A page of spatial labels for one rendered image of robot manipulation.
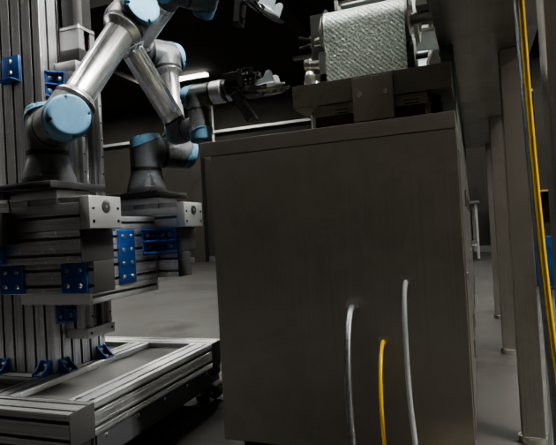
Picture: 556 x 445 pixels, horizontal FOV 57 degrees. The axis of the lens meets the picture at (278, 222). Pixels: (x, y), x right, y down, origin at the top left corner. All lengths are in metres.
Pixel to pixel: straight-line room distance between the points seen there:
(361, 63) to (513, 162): 0.52
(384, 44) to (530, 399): 1.10
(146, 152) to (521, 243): 1.31
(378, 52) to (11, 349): 1.51
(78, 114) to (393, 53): 0.89
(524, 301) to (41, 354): 1.50
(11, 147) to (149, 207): 0.49
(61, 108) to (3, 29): 0.63
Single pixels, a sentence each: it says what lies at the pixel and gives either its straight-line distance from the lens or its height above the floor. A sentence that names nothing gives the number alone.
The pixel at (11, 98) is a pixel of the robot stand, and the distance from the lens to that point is 1.96.
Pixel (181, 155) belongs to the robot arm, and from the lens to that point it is 2.03.
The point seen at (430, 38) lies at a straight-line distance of 2.66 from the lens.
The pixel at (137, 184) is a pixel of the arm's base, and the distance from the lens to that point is 1.96.
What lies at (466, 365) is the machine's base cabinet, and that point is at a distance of 1.26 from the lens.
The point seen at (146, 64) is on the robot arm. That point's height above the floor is 1.21.
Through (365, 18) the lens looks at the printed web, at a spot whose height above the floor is 1.25.
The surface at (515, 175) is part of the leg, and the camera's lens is 1.61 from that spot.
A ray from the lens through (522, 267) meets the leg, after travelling 1.61.
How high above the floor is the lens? 0.65
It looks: 1 degrees up
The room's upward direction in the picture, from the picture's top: 3 degrees counter-clockwise
